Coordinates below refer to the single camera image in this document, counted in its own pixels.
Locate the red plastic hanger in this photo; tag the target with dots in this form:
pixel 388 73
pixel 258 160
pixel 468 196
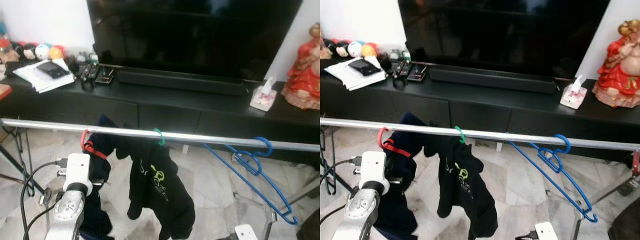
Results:
pixel 390 145
pixel 90 146

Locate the white paper stack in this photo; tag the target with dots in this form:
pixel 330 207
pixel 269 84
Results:
pixel 357 75
pixel 42 77

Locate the red seated statue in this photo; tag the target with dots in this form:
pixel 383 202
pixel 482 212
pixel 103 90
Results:
pixel 305 70
pixel 620 67

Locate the white tissue box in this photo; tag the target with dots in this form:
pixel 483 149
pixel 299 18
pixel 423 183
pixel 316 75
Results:
pixel 574 95
pixel 263 96

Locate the black remote control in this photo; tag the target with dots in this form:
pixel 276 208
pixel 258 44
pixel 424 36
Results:
pixel 402 69
pixel 89 71

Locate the white blue plush toy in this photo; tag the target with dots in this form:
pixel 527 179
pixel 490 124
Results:
pixel 42 51
pixel 355 48

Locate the black television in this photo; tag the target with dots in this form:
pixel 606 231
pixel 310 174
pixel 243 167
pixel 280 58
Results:
pixel 195 35
pixel 505 35

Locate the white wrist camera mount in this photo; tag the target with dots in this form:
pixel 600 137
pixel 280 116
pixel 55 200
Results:
pixel 246 233
pixel 372 172
pixel 546 231
pixel 77 172

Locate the orange plush toy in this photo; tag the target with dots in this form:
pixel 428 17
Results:
pixel 56 52
pixel 369 49

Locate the silver clothes rack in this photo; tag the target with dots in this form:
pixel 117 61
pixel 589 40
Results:
pixel 450 131
pixel 150 132

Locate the blue plastic hanger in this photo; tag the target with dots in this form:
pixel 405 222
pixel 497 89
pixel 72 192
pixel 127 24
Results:
pixel 565 172
pixel 260 175

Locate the black pouch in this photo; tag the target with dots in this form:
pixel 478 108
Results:
pixel 365 66
pixel 52 69

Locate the dark shirt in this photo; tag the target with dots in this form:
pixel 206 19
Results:
pixel 400 170
pixel 100 165

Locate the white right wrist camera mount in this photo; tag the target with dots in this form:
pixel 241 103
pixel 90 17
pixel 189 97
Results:
pixel 546 231
pixel 246 233

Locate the black soundbar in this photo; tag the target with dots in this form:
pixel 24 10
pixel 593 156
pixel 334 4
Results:
pixel 182 82
pixel 492 80

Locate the black TV cabinet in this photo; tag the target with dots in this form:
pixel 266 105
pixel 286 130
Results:
pixel 150 110
pixel 465 107

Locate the black red small box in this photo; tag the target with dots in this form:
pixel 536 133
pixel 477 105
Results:
pixel 417 73
pixel 105 76

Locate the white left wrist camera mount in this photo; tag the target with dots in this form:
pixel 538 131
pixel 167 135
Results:
pixel 77 172
pixel 372 172

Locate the black shirt green logo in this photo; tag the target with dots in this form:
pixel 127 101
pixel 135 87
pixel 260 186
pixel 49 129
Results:
pixel 160 190
pixel 465 190

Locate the marble top folding table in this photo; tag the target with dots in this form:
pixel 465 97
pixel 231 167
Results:
pixel 4 91

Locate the green hanger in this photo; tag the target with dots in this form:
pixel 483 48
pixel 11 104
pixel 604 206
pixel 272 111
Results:
pixel 460 134
pixel 159 136

